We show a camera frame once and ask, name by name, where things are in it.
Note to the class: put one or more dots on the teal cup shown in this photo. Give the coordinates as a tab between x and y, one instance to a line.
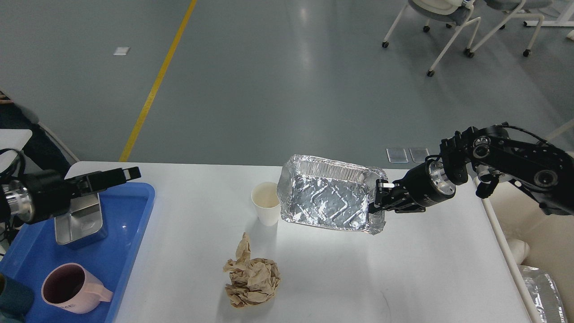
16	300

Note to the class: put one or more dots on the beige plastic bin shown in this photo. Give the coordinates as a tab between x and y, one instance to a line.
513	215

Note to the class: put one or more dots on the pink plastic mug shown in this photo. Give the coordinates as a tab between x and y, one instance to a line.
72	288

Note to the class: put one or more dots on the crumpled brown paper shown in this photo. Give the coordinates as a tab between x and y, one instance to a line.
253	281

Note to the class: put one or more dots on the floor outlet cover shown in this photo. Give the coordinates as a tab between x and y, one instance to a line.
397	155
419	155

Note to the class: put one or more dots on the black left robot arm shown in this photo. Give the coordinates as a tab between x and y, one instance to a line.
6	179

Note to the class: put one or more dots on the aluminium foil tray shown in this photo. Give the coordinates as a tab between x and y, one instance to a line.
330	194

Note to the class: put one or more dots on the person in beige sweater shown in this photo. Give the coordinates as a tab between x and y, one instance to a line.
39	148

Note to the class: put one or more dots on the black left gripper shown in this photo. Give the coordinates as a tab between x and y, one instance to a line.
36	197

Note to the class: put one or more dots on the floor outlet cover right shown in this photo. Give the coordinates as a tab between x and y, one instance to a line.
419	155

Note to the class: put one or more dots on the stainless steel rectangular pan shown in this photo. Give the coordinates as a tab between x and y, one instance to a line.
82	225

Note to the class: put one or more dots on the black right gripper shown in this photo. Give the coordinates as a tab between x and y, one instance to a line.
423	186

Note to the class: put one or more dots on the blue plastic tray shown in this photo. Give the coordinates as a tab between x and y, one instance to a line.
35	253

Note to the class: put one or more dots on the white office chair left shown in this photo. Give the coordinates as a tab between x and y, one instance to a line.
455	13

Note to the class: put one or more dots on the white paper cup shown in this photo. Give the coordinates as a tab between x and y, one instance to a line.
266	203

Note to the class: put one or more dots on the foil tray in bin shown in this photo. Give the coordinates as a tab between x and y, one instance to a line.
544	294

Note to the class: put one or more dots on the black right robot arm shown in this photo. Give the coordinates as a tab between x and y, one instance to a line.
541	171

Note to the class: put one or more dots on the floor outlet cover left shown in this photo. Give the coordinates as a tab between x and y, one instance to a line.
397	155

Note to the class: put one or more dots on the white chair leg right edge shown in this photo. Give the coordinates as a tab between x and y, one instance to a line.
560	130

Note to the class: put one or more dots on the white side table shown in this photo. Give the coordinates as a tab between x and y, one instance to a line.
13	140

